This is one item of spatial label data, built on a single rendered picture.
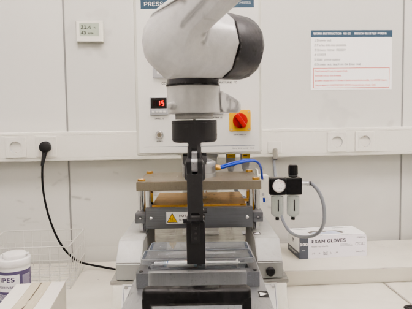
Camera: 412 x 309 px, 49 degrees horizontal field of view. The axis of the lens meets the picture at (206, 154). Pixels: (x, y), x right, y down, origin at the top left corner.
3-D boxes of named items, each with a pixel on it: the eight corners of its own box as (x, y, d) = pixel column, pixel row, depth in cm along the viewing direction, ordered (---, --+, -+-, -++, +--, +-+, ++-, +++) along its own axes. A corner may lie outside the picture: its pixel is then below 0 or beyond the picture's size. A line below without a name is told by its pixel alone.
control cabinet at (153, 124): (144, 227, 134) (139, 5, 129) (257, 225, 134) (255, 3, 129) (137, 241, 117) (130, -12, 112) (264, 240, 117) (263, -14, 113)
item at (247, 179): (150, 203, 122) (149, 155, 121) (265, 202, 122) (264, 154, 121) (137, 223, 98) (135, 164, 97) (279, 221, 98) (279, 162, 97)
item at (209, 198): (159, 208, 115) (159, 171, 115) (246, 206, 116) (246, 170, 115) (152, 223, 98) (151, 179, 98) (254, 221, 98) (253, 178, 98)
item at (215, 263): (140, 273, 74) (140, 259, 74) (144, 262, 79) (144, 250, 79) (254, 271, 74) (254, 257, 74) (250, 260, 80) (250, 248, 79)
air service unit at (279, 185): (255, 218, 123) (255, 164, 122) (309, 217, 123) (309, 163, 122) (257, 222, 118) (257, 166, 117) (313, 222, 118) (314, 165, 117)
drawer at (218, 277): (144, 273, 92) (144, 235, 91) (254, 271, 92) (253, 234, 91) (117, 346, 62) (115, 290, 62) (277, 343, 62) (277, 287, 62)
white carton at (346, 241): (287, 249, 156) (287, 227, 156) (350, 245, 159) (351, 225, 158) (298, 259, 144) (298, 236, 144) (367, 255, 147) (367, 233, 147)
